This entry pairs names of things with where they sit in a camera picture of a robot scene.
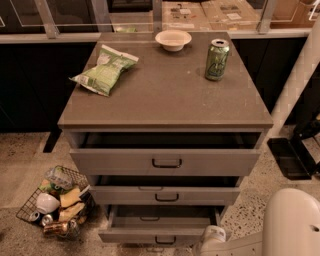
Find green soda can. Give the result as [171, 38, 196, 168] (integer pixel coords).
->
[205, 38, 230, 81]

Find clear plastic bottle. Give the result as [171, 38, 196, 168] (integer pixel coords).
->
[44, 166, 73, 190]

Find cardboard box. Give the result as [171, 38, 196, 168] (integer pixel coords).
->
[162, 0, 260, 31]

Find white bowl on cabinet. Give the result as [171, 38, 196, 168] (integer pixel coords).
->
[155, 30, 192, 52]

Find black wire basket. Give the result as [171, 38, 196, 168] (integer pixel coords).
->
[16, 166, 95, 240]

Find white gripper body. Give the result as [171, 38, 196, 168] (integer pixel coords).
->
[192, 225, 262, 256]

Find grey bottom drawer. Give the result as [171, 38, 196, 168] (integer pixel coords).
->
[99, 205, 224, 246]

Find yellow sponge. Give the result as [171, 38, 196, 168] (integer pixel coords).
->
[60, 187, 80, 208]

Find silver can in basket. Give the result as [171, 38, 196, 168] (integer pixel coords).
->
[41, 214, 53, 226]

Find grey drawer cabinet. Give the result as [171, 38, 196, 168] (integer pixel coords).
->
[57, 31, 274, 249]

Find white bowl in basket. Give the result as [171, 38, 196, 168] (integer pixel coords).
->
[36, 193, 60, 214]

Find grey middle drawer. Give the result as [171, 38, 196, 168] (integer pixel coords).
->
[91, 176, 240, 206]

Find grey drawer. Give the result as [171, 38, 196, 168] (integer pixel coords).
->
[91, 176, 240, 206]
[71, 132, 260, 176]
[99, 205, 224, 246]

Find brown snack bag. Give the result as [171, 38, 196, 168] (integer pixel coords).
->
[43, 220, 79, 237]

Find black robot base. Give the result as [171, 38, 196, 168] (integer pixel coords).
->
[267, 111, 320, 180]

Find grey top drawer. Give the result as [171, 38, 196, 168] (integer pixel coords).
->
[71, 132, 260, 176]

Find green chip bag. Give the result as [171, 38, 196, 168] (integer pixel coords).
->
[71, 45, 139, 97]

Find blue silver can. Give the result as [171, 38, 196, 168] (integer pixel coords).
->
[29, 211, 41, 223]

